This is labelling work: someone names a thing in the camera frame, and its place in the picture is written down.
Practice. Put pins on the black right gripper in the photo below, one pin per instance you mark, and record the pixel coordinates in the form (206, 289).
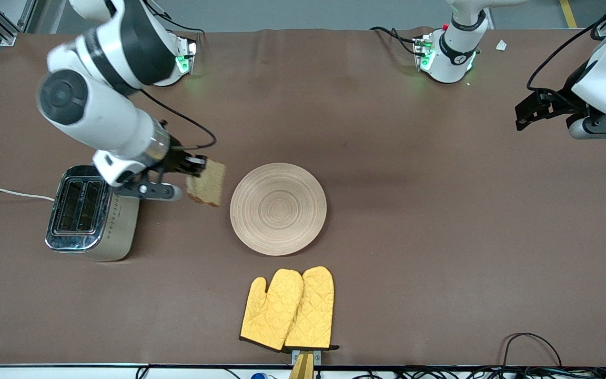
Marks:
(176, 159)

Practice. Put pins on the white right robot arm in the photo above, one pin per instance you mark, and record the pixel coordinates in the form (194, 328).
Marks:
(103, 116)

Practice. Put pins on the white paper scrap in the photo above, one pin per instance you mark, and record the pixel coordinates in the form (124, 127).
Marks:
(501, 45)

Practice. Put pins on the brown toast slice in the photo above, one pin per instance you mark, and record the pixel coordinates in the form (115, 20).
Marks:
(209, 187)

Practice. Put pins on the round wooden plate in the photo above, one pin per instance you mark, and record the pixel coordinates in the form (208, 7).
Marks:
(278, 209)

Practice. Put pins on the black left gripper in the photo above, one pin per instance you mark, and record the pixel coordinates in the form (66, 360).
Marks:
(567, 98)

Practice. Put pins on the beige chrome toaster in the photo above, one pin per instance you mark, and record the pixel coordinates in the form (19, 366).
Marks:
(119, 226)

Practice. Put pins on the yellow quilted oven mitt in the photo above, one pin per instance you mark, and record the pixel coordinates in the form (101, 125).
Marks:
(269, 313)
(313, 310)

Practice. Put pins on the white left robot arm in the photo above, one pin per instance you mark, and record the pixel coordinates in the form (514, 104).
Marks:
(453, 63)

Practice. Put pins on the grey metal bracket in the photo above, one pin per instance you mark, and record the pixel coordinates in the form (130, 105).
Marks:
(316, 356)

